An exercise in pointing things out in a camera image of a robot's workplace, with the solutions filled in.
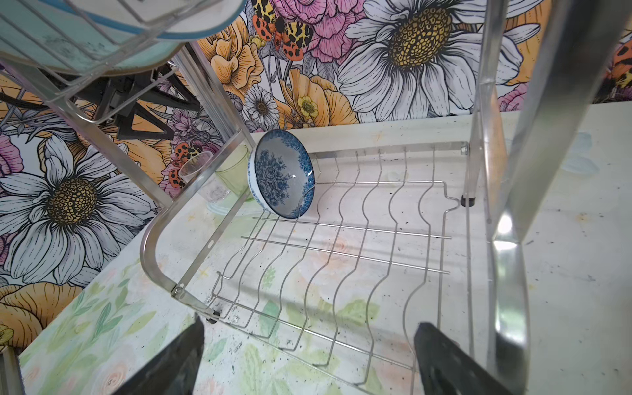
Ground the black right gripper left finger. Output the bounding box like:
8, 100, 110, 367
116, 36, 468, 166
114, 315, 205, 394

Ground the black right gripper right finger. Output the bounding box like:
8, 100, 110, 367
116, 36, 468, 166
414, 322, 510, 395

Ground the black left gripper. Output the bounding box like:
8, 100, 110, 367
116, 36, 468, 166
64, 72, 200, 141

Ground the clear glass cup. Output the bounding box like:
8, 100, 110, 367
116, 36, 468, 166
177, 150, 230, 203

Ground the white watermelon pattern plate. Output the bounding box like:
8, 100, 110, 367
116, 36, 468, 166
42, 0, 245, 42

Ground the blue white porcelain bowl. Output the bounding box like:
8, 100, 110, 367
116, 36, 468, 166
247, 129, 315, 220

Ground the chrome wire dish rack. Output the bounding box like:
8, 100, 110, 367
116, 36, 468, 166
1, 1, 631, 394

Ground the green glass jar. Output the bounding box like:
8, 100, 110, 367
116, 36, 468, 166
216, 145, 250, 197

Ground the pale green plate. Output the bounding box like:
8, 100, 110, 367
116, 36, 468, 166
0, 0, 186, 76

